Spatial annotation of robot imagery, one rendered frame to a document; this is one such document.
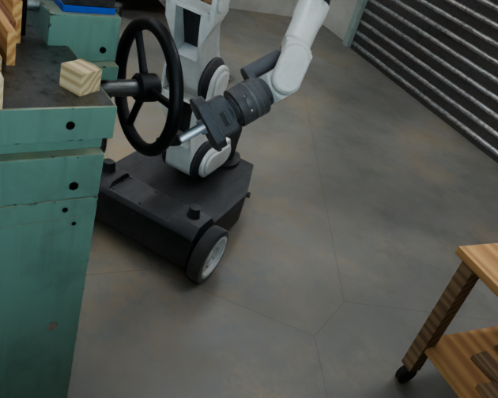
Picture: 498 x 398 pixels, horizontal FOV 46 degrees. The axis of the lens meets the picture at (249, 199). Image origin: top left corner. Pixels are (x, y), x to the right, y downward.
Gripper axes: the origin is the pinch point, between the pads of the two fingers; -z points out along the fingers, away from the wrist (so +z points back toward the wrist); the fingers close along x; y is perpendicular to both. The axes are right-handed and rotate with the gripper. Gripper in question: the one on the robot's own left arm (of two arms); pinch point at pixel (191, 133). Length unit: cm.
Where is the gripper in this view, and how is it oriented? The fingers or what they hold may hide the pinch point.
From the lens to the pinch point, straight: 126.6
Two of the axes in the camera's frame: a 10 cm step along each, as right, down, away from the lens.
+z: 8.3, -5.1, 2.4
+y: 3.3, 1.0, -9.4
